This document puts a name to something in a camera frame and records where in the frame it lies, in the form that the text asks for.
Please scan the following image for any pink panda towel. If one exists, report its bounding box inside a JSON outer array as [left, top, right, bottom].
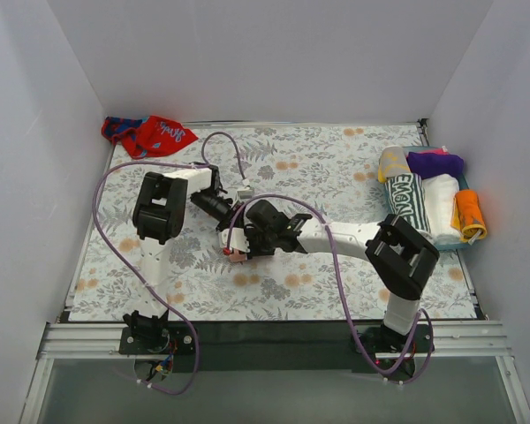
[[228, 249, 247, 263]]

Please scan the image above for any red and blue towel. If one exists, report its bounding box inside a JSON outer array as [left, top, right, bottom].
[[101, 116, 199, 159]]

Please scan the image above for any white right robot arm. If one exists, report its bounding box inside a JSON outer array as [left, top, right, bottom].
[[245, 200, 439, 352]]

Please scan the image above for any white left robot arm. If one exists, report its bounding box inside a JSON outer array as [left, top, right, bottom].
[[124, 163, 248, 353]]

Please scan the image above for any floral patterned table mat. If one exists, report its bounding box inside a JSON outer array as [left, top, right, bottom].
[[69, 123, 479, 322]]

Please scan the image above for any striped lemon rolled towel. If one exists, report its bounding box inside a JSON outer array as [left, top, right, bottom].
[[384, 173, 430, 238]]

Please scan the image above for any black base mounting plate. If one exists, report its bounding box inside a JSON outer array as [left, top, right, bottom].
[[118, 321, 434, 375]]

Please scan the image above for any purple rolled towel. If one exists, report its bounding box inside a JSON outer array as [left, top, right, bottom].
[[406, 152, 465, 179]]

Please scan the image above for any white rolled towel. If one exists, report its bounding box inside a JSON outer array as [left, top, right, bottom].
[[422, 174, 460, 246]]

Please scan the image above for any orange rolled towel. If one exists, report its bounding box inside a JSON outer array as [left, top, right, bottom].
[[450, 189, 488, 245]]

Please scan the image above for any teal towel tray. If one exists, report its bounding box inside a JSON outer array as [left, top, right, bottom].
[[382, 144, 473, 253]]

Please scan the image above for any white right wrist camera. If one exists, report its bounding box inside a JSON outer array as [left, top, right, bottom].
[[218, 228, 249, 258]]

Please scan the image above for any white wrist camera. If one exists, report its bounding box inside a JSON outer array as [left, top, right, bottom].
[[218, 228, 249, 258], [236, 185, 254, 202]]

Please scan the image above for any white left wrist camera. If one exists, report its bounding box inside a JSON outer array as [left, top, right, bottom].
[[236, 185, 254, 202]]

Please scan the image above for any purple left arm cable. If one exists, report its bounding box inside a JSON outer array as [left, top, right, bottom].
[[90, 131, 250, 397]]

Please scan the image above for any aluminium frame rail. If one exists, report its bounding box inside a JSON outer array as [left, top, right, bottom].
[[21, 320, 530, 423]]

